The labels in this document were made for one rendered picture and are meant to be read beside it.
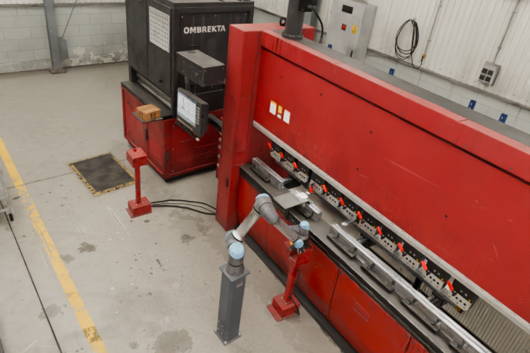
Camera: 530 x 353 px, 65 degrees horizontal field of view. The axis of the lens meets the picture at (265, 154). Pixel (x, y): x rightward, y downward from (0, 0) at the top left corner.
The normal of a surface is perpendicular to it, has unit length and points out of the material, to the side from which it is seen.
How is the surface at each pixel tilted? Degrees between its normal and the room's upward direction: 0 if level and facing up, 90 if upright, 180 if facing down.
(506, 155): 90
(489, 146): 90
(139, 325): 0
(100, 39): 90
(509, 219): 90
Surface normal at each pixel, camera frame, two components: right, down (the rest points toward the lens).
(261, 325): 0.11, -0.86
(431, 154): -0.81, 0.20
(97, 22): 0.62, 0.45
